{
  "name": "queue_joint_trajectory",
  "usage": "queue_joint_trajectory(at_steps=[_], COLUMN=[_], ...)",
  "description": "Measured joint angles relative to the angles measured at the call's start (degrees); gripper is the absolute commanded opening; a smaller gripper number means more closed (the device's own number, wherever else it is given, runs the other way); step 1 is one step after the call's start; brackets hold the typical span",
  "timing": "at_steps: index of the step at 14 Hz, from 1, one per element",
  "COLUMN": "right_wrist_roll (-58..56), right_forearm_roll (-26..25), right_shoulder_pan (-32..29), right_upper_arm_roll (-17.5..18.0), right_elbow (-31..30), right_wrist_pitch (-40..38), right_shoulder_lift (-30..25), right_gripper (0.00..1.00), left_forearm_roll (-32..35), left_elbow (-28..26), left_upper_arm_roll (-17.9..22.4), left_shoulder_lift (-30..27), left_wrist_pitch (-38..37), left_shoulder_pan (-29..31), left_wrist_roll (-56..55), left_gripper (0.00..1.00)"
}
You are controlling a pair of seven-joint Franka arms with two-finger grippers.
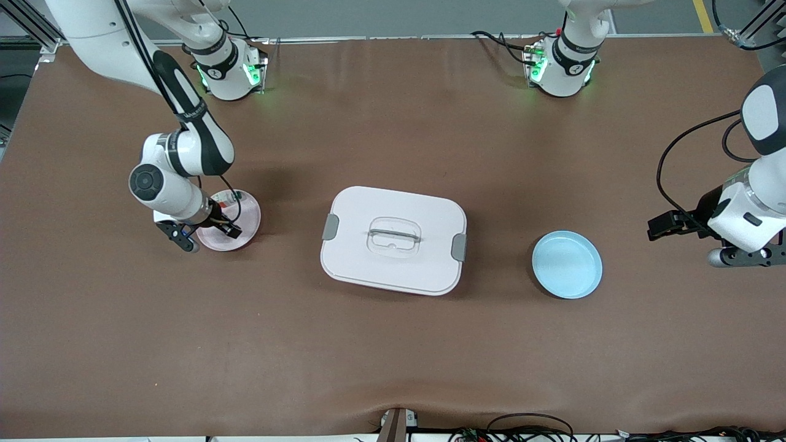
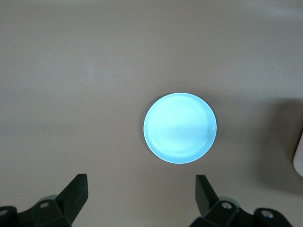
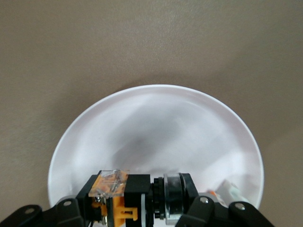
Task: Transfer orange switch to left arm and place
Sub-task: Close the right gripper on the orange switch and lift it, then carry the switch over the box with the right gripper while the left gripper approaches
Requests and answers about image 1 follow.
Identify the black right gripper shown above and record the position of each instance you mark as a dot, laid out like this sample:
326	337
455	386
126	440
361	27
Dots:
217	220

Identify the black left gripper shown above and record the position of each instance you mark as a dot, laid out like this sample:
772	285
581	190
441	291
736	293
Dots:
701	212

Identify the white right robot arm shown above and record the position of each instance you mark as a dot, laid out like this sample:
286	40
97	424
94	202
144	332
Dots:
166	196

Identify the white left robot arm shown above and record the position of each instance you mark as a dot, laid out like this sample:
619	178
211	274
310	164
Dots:
755	209

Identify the white lidded storage box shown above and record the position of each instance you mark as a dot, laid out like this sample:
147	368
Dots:
393	270

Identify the pink round plate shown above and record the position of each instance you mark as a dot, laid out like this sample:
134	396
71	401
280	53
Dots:
249	230

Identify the light blue round plate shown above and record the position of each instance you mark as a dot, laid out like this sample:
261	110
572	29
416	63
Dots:
568	267

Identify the brown table cover sheet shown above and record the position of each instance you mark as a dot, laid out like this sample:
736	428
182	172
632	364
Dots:
393	356

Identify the aluminium frame profile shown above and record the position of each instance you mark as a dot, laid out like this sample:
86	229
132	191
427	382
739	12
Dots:
24	24
761	18

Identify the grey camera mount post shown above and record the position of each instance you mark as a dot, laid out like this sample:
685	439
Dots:
396	426

